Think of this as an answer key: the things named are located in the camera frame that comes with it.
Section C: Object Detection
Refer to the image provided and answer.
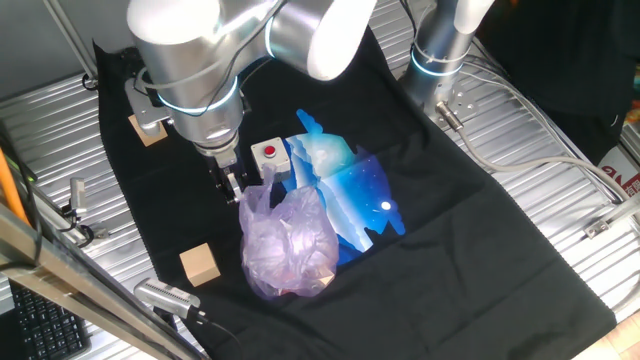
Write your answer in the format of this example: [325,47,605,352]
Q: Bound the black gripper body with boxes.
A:
[208,147,248,185]

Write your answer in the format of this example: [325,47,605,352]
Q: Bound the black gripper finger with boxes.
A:
[213,175,231,204]
[227,172,247,205]

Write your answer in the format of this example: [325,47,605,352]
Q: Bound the purple translucent plastic bag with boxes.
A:
[238,162,341,301]

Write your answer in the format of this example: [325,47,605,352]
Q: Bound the grey box with red button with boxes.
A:
[249,136,293,182]

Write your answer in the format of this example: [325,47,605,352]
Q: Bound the plain wooden cube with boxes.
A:
[178,242,222,289]
[127,113,169,148]

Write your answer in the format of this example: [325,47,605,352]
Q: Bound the thin metal rod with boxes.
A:
[42,0,100,91]

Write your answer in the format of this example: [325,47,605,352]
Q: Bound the orange pole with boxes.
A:
[0,147,31,226]

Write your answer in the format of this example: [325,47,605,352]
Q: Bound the black computer keyboard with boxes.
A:
[8,279,92,360]

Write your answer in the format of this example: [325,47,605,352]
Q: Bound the black cloth with blue print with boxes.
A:
[92,24,618,360]

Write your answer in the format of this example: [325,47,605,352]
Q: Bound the person in black clothing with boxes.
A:
[474,0,640,166]

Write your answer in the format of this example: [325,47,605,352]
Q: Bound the red and white carton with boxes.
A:
[597,144,640,201]

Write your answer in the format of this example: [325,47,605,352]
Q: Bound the colourful patterned fabric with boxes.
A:
[622,69,640,126]

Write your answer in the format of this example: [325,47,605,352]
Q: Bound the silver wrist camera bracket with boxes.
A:
[123,77,174,137]

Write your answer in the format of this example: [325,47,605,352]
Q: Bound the ribbed silver camera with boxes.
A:
[132,277,202,321]

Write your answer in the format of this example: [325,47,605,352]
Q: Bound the aluminium camera stand rail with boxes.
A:
[27,189,110,247]

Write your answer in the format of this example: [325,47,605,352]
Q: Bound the black camera cable loop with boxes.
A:
[57,207,97,249]

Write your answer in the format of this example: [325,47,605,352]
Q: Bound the black ribbed camera cable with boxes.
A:
[192,307,251,351]

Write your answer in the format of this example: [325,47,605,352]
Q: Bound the small silver camera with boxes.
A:
[68,177,87,217]

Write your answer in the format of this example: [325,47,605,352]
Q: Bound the aluminium frame beam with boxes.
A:
[0,202,209,360]

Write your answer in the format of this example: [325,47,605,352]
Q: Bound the black hanging cable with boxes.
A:
[0,119,44,266]

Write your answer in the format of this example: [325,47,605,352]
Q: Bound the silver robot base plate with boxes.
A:
[399,74,479,126]

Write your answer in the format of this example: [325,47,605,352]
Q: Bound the thick grey base cable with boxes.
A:
[434,99,631,204]

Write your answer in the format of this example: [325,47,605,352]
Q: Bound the thin white base cable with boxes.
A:
[462,54,624,201]

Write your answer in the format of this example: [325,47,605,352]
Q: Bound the short aluminium rail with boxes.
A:
[583,192,640,240]

